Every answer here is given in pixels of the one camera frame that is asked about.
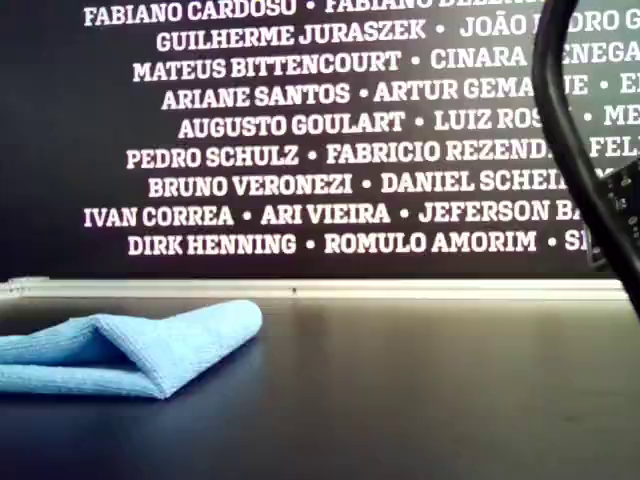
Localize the blue microfibre cloth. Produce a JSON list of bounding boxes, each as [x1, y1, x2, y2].
[[0, 298, 265, 401]]

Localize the black banner with white names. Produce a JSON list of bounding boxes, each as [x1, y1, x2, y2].
[[0, 0, 640, 281]]

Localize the aluminium table frame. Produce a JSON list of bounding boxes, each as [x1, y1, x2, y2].
[[0, 275, 634, 302]]

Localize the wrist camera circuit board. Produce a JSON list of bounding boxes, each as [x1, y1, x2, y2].
[[587, 159, 640, 274]]

